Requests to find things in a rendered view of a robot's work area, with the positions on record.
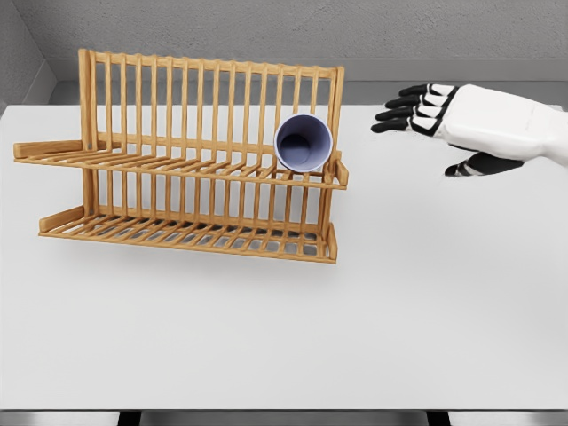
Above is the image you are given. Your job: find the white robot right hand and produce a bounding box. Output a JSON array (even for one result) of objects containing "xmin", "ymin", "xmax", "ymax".
[{"xmin": 370, "ymin": 83, "xmax": 551, "ymax": 178}]

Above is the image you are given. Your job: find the lavender blue cup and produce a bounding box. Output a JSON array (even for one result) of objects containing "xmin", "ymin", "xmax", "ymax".
[{"xmin": 273, "ymin": 114, "xmax": 334, "ymax": 173}]

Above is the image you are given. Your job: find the wooden two-tier dish rack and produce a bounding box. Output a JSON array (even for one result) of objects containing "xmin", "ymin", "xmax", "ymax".
[{"xmin": 12, "ymin": 48, "xmax": 350, "ymax": 265}]

